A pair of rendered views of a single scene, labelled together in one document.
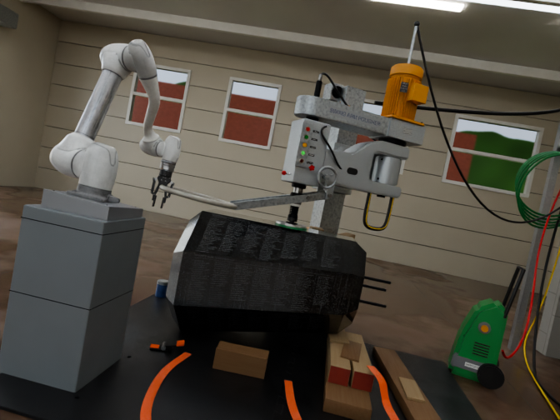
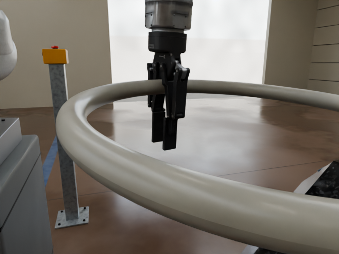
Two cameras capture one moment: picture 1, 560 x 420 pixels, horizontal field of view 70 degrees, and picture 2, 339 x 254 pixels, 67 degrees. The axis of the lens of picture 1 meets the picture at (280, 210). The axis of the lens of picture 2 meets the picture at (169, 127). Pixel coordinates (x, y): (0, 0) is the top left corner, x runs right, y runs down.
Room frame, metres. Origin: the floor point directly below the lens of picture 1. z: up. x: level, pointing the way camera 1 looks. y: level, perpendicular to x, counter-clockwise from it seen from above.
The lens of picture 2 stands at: (2.23, 0.25, 1.01)
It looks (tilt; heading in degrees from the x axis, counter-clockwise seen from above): 14 degrees down; 66
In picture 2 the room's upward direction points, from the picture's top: straight up
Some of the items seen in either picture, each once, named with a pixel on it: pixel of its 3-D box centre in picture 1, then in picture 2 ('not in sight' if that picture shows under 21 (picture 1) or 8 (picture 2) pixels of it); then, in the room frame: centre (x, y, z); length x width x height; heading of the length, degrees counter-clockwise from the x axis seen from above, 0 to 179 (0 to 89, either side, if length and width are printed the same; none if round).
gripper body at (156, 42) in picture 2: (164, 177); (166, 56); (2.44, 0.73, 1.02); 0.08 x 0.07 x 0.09; 97
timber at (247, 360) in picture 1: (241, 359); not in sight; (2.26, 0.05, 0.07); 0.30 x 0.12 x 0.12; 88
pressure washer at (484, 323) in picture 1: (485, 319); not in sight; (2.91, -1.64, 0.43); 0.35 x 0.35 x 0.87; 67
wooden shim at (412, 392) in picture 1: (411, 389); not in sight; (2.28, -0.96, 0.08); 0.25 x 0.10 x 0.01; 174
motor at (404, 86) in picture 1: (402, 95); not in sight; (2.93, -0.72, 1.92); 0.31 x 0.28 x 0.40; 21
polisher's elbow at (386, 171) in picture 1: (386, 171); not in sight; (2.94, -0.71, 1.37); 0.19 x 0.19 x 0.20
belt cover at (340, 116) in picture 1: (357, 124); not in sight; (2.83, -0.42, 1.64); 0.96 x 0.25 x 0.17; 111
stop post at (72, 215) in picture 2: not in sight; (64, 139); (2.26, 1.89, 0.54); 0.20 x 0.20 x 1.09; 82
